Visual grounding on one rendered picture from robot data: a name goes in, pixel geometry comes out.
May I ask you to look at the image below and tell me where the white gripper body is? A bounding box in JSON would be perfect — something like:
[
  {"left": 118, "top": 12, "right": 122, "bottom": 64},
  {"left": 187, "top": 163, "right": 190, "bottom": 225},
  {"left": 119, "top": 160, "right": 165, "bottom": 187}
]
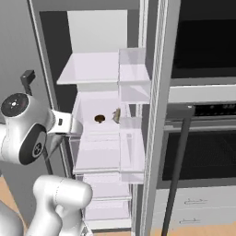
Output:
[{"left": 69, "top": 112, "right": 85, "bottom": 136}]

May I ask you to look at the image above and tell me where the brown mushroom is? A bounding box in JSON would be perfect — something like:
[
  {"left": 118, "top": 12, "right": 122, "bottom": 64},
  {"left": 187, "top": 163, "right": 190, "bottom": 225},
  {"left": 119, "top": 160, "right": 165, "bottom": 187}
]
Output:
[{"left": 94, "top": 114, "right": 107, "bottom": 124}]

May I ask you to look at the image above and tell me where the grey brown fish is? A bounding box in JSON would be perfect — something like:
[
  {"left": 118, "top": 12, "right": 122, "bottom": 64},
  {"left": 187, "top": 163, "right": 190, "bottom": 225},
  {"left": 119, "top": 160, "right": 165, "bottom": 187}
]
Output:
[{"left": 112, "top": 108, "right": 122, "bottom": 124}]

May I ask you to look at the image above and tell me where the white fridge shelf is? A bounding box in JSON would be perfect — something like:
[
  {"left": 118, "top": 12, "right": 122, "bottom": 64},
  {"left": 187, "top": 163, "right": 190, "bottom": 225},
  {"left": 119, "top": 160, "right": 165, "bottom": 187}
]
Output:
[
  {"left": 72, "top": 91, "right": 124, "bottom": 136},
  {"left": 56, "top": 52, "right": 122, "bottom": 86}
]

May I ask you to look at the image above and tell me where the clear fridge drawer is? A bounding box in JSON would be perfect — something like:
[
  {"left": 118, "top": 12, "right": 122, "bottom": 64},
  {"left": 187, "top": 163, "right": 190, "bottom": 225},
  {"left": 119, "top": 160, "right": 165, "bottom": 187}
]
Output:
[
  {"left": 82, "top": 172, "right": 133, "bottom": 201},
  {"left": 68, "top": 131, "right": 123, "bottom": 175},
  {"left": 83, "top": 198, "right": 134, "bottom": 230}
]

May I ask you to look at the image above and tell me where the clear door bin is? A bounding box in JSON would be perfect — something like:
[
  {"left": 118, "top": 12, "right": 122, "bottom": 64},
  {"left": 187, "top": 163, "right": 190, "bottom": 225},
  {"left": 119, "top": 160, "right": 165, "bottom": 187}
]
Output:
[
  {"left": 118, "top": 116, "right": 146, "bottom": 184},
  {"left": 117, "top": 47, "right": 152, "bottom": 104}
]

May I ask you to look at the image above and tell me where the grey ribbed fridge door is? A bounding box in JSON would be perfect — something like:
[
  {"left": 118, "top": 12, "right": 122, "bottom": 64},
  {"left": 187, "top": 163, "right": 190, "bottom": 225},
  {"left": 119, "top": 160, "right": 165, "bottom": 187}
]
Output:
[{"left": 139, "top": 0, "right": 183, "bottom": 236}]

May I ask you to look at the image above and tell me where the grey fridge body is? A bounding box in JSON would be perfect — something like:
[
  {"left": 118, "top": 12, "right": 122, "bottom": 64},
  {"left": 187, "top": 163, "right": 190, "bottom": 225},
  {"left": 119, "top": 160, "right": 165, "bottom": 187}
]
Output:
[{"left": 29, "top": 0, "right": 146, "bottom": 236}]

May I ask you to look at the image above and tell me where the white drawer front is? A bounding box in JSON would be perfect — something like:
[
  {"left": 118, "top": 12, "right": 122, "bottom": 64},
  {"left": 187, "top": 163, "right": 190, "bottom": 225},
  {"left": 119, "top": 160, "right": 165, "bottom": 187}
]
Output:
[{"left": 150, "top": 185, "right": 236, "bottom": 230}]

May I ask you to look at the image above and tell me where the black built-in microwave oven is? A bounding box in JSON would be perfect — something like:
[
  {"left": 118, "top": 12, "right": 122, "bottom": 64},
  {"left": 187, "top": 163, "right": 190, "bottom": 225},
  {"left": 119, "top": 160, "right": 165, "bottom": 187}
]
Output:
[{"left": 167, "top": 0, "right": 236, "bottom": 104}]

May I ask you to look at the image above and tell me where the dark grey fridge door handle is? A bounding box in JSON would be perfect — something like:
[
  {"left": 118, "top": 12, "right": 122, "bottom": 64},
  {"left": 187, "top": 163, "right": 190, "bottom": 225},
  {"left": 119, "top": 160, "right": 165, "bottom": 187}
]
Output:
[{"left": 160, "top": 105, "right": 196, "bottom": 236}]

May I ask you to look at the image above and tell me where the grey oven door handle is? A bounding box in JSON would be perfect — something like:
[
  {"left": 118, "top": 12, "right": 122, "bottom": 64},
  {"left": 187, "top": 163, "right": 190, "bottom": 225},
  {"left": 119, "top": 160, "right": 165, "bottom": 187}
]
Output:
[{"left": 163, "top": 123, "right": 236, "bottom": 134}]

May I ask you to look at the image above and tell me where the grey drawer handle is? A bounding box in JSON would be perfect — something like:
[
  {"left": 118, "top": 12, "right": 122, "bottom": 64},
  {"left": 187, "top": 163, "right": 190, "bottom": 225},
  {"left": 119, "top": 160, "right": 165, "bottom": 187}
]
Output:
[
  {"left": 179, "top": 218, "right": 201, "bottom": 225},
  {"left": 183, "top": 198, "right": 208, "bottom": 206}
]

